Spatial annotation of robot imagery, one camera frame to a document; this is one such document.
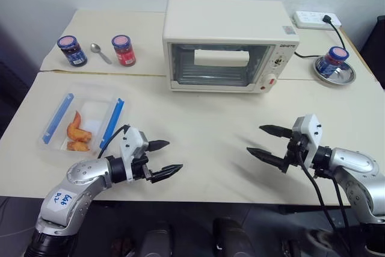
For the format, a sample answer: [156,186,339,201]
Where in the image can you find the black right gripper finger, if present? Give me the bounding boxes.
[246,147,287,172]
[259,124,294,139]

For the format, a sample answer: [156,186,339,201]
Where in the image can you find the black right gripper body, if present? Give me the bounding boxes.
[282,134,311,174]

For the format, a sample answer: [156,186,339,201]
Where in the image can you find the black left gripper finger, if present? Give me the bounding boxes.
[147,140,171,153]
[149,164,184,184]

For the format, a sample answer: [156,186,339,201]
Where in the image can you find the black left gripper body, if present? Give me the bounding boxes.
[131,155,152,182]

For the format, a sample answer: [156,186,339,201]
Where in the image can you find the white toaster oven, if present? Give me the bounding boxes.
[162,0,301,94]

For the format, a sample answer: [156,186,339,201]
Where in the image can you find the orange chicken wing piece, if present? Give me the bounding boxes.
[66,110,84,133]
[67,128,94,144]
[66,140,91,152]

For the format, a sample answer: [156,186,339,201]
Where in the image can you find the white sticker with blue writing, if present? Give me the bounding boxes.
[47,190,78,213]

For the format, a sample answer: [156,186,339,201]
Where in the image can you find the round metal plate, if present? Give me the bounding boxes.
[313,56,357,86]

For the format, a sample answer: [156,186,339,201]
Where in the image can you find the clear container with blue clips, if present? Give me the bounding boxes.
[37,88,126,158]

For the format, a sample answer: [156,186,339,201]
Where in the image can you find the blue label jam jar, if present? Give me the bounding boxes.
[318,46,350,76]
[57,35,88,67]

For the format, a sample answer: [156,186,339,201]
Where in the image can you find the red label jam jar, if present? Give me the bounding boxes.
[111,34,137,67]

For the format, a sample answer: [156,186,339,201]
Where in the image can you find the metal spoon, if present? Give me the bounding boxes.
[90,42,113,66]

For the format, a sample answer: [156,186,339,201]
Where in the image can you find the white power strip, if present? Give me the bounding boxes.
[293,10,343,31]

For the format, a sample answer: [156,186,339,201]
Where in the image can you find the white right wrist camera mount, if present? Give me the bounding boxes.
[292,113,323,168]

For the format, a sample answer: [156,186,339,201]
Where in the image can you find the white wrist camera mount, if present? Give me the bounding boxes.
[119,126,149,184]
[292,113,323,168]

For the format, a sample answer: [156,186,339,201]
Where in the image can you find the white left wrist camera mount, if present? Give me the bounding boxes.
[119,126,149,184]

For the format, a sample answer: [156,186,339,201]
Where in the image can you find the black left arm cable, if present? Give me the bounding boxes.
[97,124,131,159]

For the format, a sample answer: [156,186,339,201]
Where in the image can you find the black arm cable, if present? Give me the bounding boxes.
[295,144,353,257]
[97,124,131,159]

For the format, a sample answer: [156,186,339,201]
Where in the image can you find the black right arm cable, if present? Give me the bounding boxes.
[295,144,353,257]

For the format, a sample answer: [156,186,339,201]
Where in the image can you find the black power cable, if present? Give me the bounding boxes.
[294,19,350,59]

